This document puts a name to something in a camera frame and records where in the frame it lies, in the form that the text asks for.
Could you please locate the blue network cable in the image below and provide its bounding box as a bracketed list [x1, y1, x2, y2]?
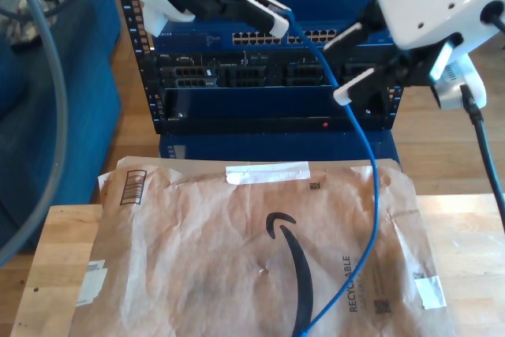
[271, 2, 382, 337]

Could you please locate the black rack server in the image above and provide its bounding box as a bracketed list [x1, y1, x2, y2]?
[155, 49, 398, 88]

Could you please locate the camouflage cloth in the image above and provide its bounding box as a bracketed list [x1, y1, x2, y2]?
[0, 0, 68, 47]

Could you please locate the blue sofa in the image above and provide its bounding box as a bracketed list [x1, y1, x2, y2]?
[0, 0, 122, 253]

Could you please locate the brown paper mailer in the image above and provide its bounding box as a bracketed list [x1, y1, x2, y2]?
[74, 156, 455, 337]

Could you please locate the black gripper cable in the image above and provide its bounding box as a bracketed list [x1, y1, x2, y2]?
[480, 0, 505, 35]

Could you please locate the black rack frame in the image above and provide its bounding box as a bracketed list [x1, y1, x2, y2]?
[116, 0, 406, 136]

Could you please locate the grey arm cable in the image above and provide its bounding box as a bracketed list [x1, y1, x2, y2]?
[0, 0, 70, 269]

